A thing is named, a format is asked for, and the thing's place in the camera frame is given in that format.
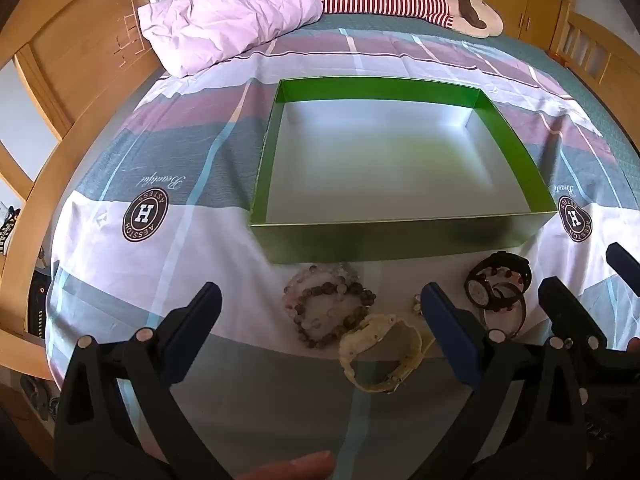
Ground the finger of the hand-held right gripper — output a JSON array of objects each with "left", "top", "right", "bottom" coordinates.
[
  {"left": 606, "top": 242, "right": 640, "bottom": 283},
  {"left": 539, "top": 277, "right": 608, "bottom": 356}
]

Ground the dark metal bangle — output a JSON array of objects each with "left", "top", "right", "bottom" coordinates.
[{"left": 479, "top": 282, "right": 527, "bottom": 333}]

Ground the pale pink bead bracelet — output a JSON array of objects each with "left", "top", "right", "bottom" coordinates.
[{"left": 284, "top": 264, "right": 362, "bottom": 311}]

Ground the wooden headboard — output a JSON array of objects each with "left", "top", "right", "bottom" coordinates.
[{"left": 0, "top": 0, "right": 173, "bottom": 396}]

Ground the person's left hand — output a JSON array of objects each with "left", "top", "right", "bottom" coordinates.
[{"left": 237, "top": 451, "right": 335, "bottom": 480}]

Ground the black wrist watch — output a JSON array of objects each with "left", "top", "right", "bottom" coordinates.
[{"left": 464, "top": 252, "right": 533, "bottom": 309}]

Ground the cream wrist watch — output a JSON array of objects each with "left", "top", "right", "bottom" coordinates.
[{"left": 339, "top": 313, "right": 423, "bottom": 394}]

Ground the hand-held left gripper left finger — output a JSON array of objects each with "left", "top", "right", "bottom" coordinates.
[{"left": 52, "top": 281, "right": 236, "bottom": 480}]

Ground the wooden footboard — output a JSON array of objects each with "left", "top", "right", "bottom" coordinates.
[{"left": 550, "top": 0, "right": 640, "bottom": 108}]

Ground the green cardboard box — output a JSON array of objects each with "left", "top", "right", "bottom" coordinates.
[{"left": 248, "top": 77, "right": 558, "bottom": 264}]

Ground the printed bedsheet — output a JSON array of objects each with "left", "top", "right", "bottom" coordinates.
[{"left": 45, "top": 12, "right": 640, "bottom": 480}]

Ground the dark brown bead bracelet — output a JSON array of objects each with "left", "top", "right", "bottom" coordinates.
[{"left": 294, "top": 282, "right": 377, "bottom": 350}]

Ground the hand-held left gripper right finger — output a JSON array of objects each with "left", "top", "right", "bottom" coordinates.
[{"left": 410, "top": 281, "right": 588, "bottom": 480}]

